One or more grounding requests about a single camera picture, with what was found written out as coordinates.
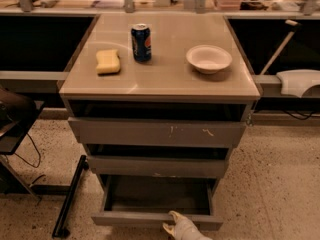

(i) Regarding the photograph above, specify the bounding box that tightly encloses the black metal floor bar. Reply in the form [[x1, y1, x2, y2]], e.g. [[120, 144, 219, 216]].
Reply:
[[52, 155, 88, 239]]

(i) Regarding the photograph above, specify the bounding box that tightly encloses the grey drawer cabinet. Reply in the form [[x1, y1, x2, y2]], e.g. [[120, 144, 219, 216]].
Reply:
[[58, 13, 262, 198]]

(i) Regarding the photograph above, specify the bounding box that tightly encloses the black floor cable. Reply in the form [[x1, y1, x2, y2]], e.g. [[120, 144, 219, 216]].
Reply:
[[13, 133, 42, 169]]

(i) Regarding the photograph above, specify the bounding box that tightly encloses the grey top drawer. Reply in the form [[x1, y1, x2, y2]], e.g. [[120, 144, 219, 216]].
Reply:
[[68, 117, 245, 148]]

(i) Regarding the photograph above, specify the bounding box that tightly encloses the white curved device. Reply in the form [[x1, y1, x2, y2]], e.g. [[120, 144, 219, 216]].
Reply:
[[276, 69, 320, 98]]

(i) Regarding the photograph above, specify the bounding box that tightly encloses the grey drawer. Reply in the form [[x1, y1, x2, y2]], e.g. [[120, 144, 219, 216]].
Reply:
[[92, 175, 223, 231], [68, 117, 245, 148], [88, 156, 227, 178]]

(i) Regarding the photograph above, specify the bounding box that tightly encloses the grey middle drawer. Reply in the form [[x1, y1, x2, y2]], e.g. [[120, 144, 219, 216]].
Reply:
[[88, 156, 227, 178]]

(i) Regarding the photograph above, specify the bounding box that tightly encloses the white bowl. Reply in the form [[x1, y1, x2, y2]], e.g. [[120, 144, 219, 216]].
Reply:
[[186, 45, 232, 74]]

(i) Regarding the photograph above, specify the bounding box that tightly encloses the blue pepsi can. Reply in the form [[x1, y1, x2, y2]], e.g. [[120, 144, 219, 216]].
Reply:
[[131, 23, 152, 62]]

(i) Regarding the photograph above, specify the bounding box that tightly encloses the white stick with handle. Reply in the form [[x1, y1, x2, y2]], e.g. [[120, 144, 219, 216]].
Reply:
[[260, 19, 301, 75]]

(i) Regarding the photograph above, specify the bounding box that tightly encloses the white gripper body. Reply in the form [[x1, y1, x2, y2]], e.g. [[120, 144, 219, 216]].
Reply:
[[174, 218, 203, 240]]

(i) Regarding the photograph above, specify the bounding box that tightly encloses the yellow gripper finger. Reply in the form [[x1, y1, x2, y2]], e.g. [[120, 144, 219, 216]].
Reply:
[[169, 211, 184, 222], [162, 223, 174, 238]]

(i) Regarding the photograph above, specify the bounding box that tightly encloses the black chair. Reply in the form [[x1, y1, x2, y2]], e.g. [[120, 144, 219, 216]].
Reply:
[[0, 88, 45, 200]]

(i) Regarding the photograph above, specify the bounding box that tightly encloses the yellow sponge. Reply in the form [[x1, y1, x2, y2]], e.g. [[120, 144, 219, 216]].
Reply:
[[96, 49, 120, 75]]

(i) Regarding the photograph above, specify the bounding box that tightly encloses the grey bottom drawer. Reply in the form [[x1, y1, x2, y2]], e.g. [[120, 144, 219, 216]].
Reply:
[[92, 175, 223, 231]]

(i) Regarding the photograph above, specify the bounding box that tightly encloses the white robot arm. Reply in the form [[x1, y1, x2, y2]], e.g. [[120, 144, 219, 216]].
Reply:
[[162, 211, 212, 240]]

